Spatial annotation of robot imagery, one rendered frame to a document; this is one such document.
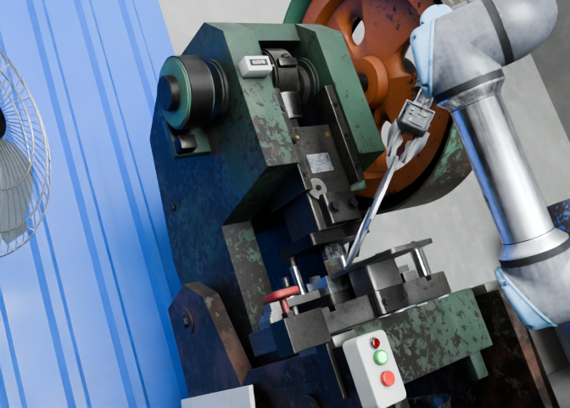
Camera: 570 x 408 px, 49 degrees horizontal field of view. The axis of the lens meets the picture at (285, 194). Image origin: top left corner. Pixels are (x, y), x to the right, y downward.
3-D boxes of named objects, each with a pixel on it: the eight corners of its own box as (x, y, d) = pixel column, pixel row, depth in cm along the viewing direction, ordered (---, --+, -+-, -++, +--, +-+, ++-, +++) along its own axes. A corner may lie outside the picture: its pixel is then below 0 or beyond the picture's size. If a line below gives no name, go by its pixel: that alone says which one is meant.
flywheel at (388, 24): (429, 233, 207) (547, 38, 164) (385, 244, 196) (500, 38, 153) (313, 108, 248) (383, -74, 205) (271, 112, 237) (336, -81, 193)
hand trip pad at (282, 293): (312, 320, 124) (300, 283, 126) (287, 327, 121) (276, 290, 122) (294, 326, 130) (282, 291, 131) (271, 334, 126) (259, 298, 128)
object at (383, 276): (454, 291, 142) (433, 234, 145) (410, 305, 134) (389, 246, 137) (384, 312, 162) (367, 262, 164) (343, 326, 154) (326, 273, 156)
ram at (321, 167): (373, 215, 161) (336, 111, 167) (328, 225, 152) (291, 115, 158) (335, 235, 174) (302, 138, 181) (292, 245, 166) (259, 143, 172)
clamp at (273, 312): (327, 308, 156) (314, 268, 158) (271, 325, 146) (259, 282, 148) (314, 312, 160) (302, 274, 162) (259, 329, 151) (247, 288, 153)
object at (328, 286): (375, 280, 164) (369, 264, 165) (331, 293, 155) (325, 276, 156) (354, 287, 171) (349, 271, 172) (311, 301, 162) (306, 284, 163)
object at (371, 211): (342, 285, 134) (338, 283, 134) (350, 254, 162) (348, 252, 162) (399, 162, 128) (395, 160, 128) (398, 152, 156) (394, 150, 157)
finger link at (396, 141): (378, 159, 142) (396, 124, 143) (377, 164, 148) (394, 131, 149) (390, 164, 142) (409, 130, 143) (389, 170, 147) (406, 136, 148)
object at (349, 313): (452, 292, 162) (444, 270, 164) (316, 338, 137) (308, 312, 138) (381, 314, 186) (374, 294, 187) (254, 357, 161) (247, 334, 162)
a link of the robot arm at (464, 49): (621, 318, 95) (488, -14, 95) (522, 347, 99) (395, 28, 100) (602, 298, 107) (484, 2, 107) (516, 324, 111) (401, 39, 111)
